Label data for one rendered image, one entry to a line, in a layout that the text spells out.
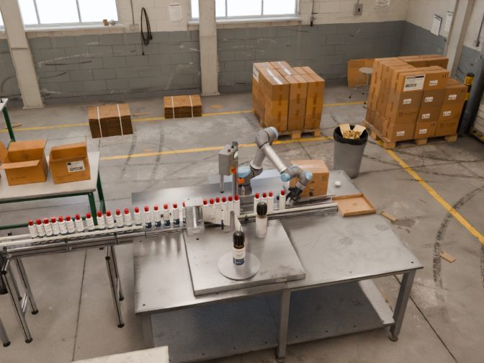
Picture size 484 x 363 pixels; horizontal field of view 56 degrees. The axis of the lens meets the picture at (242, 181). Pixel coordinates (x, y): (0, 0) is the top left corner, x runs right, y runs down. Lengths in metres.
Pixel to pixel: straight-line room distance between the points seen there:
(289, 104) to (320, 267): 3.91
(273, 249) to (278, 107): 3.73
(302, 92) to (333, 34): 2.64
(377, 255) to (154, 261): 1.69
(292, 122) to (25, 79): 4.73
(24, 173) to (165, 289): 2.16
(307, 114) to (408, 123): 1.47
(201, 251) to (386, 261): 1.39
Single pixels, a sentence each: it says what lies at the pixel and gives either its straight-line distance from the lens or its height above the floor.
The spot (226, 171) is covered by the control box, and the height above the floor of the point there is 1.33.
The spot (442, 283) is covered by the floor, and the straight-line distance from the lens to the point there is 4.93.
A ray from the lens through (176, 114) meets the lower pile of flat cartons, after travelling 7.96.
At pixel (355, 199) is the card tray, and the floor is 0.83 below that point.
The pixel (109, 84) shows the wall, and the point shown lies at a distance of 8.91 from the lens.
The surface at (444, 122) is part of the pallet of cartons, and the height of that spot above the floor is 0.35.
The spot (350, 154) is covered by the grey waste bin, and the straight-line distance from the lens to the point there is 6.04.
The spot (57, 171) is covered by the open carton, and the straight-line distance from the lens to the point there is 4.75.
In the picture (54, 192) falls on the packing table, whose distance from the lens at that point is 4.70.
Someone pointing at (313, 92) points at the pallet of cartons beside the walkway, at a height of 0.72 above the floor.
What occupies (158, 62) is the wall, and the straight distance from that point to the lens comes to 8.78.
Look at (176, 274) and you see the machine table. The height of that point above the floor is 0.83.
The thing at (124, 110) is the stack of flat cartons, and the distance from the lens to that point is 7.62.
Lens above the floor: 3.12
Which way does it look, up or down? 31 degrees down
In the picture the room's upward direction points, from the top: straight up
